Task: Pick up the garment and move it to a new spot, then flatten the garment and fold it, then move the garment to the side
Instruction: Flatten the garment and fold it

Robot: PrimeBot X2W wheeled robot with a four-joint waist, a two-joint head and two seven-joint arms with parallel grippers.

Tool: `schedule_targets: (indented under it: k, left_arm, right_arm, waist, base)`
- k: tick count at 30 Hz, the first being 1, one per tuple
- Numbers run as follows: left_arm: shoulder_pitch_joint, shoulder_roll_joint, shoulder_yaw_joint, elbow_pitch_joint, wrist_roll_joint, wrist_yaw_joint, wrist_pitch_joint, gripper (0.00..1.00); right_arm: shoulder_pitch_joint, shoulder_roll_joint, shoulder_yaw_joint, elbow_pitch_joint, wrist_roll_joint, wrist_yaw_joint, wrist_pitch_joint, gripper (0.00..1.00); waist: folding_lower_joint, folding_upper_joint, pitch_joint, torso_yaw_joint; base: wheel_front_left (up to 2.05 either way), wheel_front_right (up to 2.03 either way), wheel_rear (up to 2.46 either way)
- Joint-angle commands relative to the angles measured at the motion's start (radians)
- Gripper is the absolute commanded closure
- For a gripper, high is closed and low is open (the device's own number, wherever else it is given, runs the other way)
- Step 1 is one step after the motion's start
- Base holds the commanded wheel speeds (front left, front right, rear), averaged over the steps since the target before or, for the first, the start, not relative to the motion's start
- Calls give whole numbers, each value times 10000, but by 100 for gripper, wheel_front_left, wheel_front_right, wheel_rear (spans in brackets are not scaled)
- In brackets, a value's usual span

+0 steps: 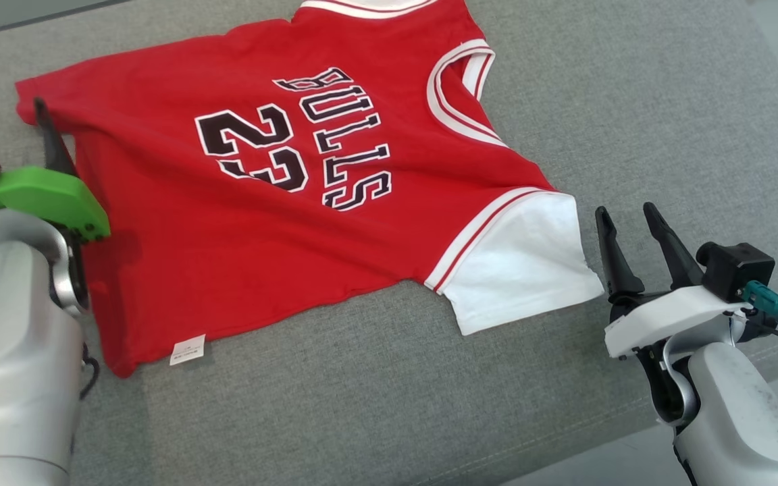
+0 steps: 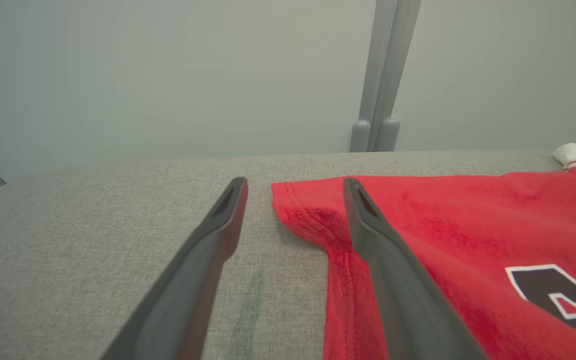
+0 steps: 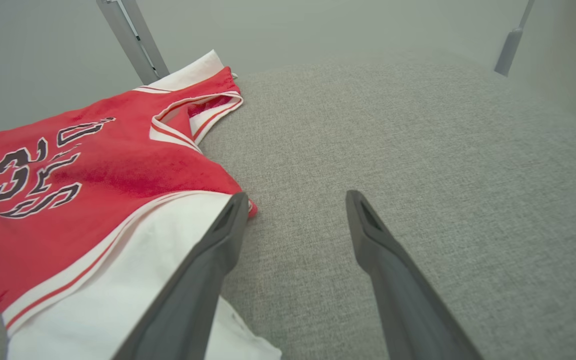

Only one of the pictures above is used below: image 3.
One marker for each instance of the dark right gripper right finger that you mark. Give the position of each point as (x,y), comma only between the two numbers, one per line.
(408,310)

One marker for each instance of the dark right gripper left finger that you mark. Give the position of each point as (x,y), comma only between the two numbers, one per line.
(188,300)

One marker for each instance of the red white printed jersey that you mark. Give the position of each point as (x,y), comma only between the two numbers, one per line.
(93,200)

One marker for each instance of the grey partition post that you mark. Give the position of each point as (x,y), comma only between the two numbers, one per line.
(145,35)
(509,50)
(120,30)

